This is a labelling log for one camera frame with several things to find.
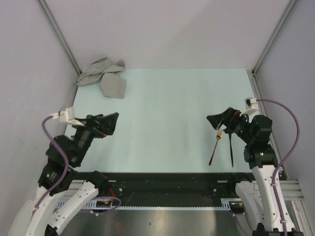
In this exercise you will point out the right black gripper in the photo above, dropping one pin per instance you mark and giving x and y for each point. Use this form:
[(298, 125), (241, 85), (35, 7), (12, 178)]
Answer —
[(227, 119)]

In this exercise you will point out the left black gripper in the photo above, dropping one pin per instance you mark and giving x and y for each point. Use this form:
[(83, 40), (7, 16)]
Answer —
[(102, 125)]

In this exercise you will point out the grey cloth napkin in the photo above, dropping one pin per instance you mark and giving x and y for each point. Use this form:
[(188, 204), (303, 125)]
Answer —
[(107, 74)]

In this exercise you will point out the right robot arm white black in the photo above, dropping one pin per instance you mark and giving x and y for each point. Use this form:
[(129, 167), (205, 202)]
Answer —
[(263, 201)]

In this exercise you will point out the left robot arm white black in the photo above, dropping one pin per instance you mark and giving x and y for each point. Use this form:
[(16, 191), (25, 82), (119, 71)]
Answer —
[(64, 155)]

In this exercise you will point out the copper fork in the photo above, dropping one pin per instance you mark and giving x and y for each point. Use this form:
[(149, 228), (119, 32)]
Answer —
[(218, 137)]

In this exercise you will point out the black knife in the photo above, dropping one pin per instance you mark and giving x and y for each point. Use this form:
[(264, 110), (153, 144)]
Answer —
[(231, 150)]

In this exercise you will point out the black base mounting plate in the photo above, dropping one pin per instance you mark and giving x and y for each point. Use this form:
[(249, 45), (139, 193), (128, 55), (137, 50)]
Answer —
[(159, 188)]

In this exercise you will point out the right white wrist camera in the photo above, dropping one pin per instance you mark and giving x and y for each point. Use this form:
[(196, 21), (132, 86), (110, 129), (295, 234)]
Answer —
[(251, 107)]

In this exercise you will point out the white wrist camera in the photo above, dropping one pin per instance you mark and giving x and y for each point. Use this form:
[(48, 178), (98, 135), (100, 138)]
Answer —
[(251, 107), (66, 115)]

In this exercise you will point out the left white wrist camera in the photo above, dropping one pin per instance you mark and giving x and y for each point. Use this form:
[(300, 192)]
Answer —
[(66, 115)]

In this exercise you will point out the white slotted cable duct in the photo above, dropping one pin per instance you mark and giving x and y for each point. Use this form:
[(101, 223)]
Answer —
[(224, 204)]

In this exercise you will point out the aluminium front rail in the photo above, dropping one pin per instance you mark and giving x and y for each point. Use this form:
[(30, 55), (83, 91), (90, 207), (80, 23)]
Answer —
[(290, 189)]

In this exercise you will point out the right aluminium corner post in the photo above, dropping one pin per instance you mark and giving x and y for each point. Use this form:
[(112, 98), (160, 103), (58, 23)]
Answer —
[(280, 24)]

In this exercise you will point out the aluminium corner post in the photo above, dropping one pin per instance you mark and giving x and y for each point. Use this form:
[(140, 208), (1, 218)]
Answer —
[(280, 24), (52, 22)]

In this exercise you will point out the left aluminium corner post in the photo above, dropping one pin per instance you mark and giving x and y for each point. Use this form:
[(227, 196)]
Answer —
[(52, 22)]

